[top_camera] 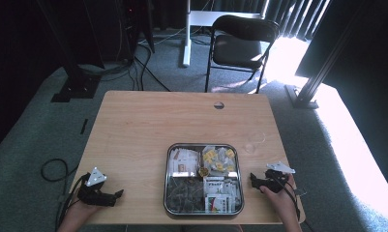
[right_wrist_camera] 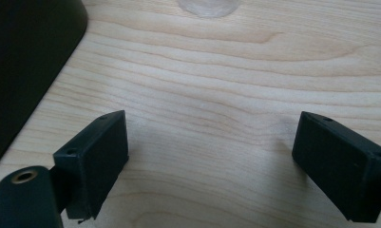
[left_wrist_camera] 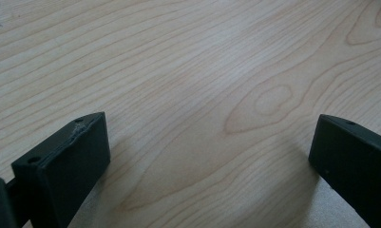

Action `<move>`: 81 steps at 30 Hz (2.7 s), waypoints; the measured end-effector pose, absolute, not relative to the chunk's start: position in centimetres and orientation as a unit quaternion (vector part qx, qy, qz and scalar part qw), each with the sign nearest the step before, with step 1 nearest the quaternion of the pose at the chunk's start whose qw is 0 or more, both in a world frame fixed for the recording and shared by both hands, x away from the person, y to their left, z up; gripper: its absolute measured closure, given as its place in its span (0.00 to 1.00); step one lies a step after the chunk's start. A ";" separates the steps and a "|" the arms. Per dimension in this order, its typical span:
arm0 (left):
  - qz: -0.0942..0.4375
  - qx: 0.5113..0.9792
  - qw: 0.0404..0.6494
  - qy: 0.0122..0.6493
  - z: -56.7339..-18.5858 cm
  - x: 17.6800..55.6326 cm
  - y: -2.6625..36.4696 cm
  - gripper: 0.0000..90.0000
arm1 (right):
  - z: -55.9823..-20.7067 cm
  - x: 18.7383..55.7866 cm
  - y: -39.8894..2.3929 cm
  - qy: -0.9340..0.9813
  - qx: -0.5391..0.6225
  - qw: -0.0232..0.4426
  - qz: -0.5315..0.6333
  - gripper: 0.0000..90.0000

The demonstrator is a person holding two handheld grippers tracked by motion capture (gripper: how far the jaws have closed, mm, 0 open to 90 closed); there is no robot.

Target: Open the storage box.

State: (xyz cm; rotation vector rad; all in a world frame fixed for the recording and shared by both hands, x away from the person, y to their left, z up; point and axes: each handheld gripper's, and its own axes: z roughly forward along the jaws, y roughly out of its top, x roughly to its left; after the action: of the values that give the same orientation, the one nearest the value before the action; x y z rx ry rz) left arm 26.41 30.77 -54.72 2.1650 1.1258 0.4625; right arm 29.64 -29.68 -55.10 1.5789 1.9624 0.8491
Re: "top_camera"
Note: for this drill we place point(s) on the pile of white green packets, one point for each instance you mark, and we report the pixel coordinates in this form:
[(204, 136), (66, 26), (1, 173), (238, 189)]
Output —
[(222, 193)]

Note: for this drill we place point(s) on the black tape strip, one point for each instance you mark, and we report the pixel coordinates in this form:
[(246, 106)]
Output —
[(84, 126)]

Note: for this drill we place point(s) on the black stand with base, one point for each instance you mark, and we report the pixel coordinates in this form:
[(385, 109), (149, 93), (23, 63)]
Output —
[(75, 83)]

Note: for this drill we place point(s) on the dark computer tower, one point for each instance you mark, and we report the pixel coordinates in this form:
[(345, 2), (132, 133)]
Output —
[(133, 29)]

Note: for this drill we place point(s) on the clear glass cup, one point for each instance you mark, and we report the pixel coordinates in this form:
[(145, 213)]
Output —
[(254, 143)]

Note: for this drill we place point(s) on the clear square lid with knob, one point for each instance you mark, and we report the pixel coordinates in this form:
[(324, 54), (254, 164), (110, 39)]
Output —
[(202, 171)]

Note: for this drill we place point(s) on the aluminium profile stand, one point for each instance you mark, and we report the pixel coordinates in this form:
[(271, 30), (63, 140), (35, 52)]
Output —
[(314, 80)]

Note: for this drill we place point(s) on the pile of dark tea bags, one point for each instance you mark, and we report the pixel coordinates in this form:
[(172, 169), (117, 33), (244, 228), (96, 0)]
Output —
[(185, 195)]

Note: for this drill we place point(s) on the person's right hand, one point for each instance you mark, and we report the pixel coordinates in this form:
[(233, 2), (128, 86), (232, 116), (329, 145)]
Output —
[(280, 199)]

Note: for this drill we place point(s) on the black folding chair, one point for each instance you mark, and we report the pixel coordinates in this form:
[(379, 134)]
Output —
[(236, 48)]

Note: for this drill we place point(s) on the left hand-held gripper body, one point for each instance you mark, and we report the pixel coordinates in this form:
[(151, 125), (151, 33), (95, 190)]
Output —
[(95, 197)]

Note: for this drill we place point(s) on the pile of white orange packets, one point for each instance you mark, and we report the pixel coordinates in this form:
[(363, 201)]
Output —
[(183, 162)]

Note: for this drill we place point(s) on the dark curtain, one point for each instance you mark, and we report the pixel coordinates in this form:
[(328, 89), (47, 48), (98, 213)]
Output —
[(369, 64)]

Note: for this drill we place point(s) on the pile of yellow label tea bags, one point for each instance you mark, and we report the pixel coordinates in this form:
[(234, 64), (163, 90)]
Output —
[(219, 159)]

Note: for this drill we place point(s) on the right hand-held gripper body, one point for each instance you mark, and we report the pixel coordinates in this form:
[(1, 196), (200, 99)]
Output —
[(274, 182)]

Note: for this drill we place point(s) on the person's left hand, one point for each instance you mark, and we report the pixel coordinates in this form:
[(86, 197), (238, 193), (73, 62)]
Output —
[(82, 211)]

